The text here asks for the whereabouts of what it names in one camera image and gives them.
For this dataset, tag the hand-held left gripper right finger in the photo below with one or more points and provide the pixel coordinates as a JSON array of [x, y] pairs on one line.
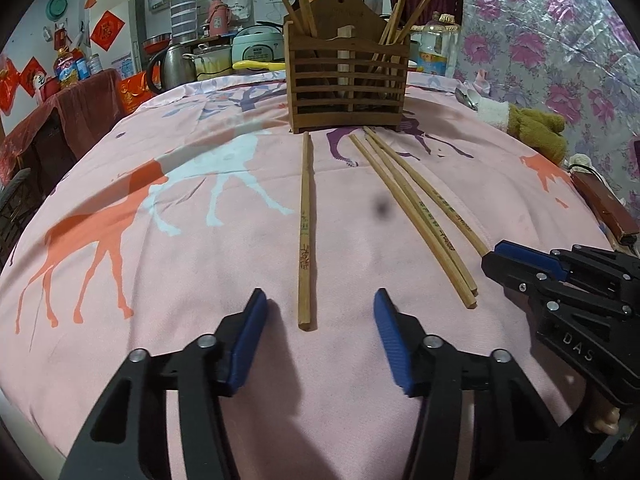
[[394, 345]]

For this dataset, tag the wooden slatted utensil holder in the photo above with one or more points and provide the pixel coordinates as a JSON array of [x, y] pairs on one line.
[[345, 95]]

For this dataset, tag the floral plastic wall sheet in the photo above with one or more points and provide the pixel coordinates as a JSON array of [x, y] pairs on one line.
[[550, 35]]

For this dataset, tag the clear cooking oil bottle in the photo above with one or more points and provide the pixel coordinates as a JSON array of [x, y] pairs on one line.
[[436, 50]]

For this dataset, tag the pink thermos jug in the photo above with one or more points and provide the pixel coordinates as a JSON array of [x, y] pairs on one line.
[[217, 17]]

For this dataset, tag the olive plush cloth white cuff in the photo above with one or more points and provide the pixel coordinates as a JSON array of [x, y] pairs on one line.
[[535, 130]]

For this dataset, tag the steel pot with lid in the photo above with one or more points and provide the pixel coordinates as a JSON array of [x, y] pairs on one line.
[[210, 60]]

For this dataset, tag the red paper diamond decoration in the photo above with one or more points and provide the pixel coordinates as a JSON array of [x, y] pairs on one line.
[[107, 30], [31, 72]]

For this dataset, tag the red gift box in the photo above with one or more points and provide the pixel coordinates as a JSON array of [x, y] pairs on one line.
[[134, 92]]

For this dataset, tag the pink deer print tablecloth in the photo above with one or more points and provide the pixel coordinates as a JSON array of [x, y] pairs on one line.
[[200, 240]]

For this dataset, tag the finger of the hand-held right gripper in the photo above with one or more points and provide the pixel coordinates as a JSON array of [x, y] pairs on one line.
[[605, 267], [515, 270]]

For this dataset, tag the red cloth covered table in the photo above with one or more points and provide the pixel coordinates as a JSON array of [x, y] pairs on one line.
[[60, 120]]

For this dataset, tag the light green rice cooker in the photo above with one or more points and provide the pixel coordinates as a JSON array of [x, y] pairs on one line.
[[257, 42]]

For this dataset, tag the white refrigerator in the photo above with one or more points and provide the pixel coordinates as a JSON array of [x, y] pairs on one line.
[[127, 20]]

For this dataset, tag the white plastic bag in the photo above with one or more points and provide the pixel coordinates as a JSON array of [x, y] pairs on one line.
[[241, 7]]

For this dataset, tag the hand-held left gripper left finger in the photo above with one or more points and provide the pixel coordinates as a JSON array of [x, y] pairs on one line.
[[249, 342]]

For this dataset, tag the steel kettle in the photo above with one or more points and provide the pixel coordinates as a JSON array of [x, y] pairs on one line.
[[172, 67]]

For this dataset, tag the green plastic basin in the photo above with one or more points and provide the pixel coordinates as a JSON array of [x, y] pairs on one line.
[[57, 6]]

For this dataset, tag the green tiered lunch container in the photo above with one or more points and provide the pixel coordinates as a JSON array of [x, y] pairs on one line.
[[184, 12]]

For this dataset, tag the yellow oil bottle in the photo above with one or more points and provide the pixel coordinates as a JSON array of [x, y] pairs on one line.
[[65, 67]]

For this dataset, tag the red basin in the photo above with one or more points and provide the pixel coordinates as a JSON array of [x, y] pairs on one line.
[[157, 42]]

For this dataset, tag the person's right hand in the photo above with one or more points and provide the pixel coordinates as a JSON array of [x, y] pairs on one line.
[[605, 417]]

